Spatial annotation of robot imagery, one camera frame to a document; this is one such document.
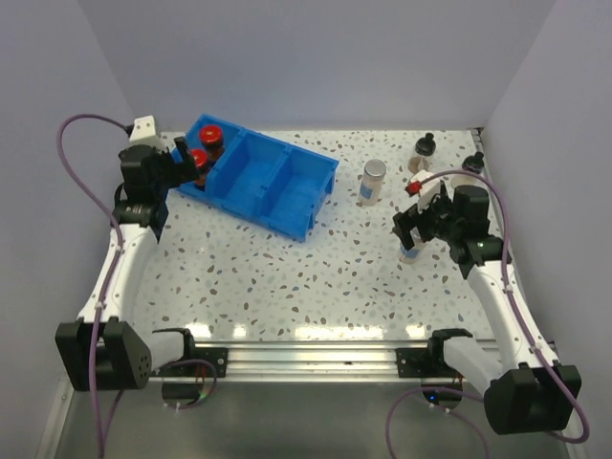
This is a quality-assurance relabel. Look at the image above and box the black-cap white spice bottle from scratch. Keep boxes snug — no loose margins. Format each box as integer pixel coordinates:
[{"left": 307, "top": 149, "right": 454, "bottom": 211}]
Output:
[{"left": 450, "top": 151, "right": 485, "bottom": 188}]

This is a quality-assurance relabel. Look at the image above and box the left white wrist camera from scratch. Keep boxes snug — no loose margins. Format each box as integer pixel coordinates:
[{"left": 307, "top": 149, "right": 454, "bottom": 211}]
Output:
[{"left": 128, "top": 115, "right": 164, "bottom": 151}]

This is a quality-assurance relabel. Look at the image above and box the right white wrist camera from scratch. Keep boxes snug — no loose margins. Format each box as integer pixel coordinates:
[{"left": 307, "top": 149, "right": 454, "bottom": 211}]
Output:
[{"left": 405, "top": 170, "right": 443, "bottom": 213}]

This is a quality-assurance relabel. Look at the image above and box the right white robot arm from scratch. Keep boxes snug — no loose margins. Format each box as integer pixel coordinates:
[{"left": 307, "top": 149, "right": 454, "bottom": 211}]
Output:
[{"left": 393, "top": 182, "right": 581, "bottom": 435}]

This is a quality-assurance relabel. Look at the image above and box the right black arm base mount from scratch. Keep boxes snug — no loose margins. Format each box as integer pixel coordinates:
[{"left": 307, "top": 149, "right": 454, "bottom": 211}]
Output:
[{"left": 395, "top": 328, "right": 485, "bottom": 379}]

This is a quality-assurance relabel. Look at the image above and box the silver-lid bead jar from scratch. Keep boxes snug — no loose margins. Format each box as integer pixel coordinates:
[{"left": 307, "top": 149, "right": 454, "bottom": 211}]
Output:
[
  {"left": 359, "top": 159, "right": 386, "bottom": 207},
  {"left": 399, "top": 229, "right": 426, "bottom": 264}
]

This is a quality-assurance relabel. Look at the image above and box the red-lid sauce jar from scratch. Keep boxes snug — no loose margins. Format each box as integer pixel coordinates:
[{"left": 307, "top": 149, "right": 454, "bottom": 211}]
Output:
[
  {"left": 199, "top": 124, "right": 225, "bottom": 162},
  {"left": 190, "top": 148, "right": 209, "bottom": 189}
]

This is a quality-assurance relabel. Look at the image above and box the black-cap brown spice bottle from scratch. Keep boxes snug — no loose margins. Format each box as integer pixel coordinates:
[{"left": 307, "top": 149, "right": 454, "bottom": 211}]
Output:
[{"left": 408, "top": 132, "right": 436, "bottom": 174}]

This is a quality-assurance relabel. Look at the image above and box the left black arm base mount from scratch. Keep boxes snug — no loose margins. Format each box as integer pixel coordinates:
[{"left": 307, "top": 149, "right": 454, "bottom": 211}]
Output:
[{"left": 148, "top": 327, "right": 229, "bottom": 379}]

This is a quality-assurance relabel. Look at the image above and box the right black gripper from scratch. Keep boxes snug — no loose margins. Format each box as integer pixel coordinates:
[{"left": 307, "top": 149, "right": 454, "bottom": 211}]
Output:
[{"left": 393, "top": 188, "right": 461, "bottom": 251}]

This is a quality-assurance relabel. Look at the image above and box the blue three-compartment plastic bin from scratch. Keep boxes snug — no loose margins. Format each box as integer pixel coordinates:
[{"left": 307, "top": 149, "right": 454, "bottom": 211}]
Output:
[{"left": 179, "top": 115, "right": 339, "bottom": 242}]

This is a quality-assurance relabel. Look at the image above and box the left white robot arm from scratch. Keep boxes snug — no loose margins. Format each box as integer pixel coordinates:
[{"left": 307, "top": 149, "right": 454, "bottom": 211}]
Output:
[{"left": 55, "top": 137, "right": 199, "bottom": 392}]

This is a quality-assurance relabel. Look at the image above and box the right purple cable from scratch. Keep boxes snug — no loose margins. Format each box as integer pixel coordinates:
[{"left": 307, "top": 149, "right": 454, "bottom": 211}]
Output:
[{"left": 384, "top": 170, "right": 590, "bottom": 459}]

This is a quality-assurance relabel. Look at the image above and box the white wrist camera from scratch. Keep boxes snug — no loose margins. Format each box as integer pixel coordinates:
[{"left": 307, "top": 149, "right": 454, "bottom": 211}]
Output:
[
  {"left": 405, "top": 170, "right": 443, "bottom": 213},
  {"left": 128, "top": 115, "right": 164, "bottom": 151}
]

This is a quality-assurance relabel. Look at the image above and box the aluminium frame rail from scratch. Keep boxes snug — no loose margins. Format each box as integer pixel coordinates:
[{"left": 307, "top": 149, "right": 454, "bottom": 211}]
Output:
[{"left": 152, "top": 339, "right": 560, "bottom": 383}]

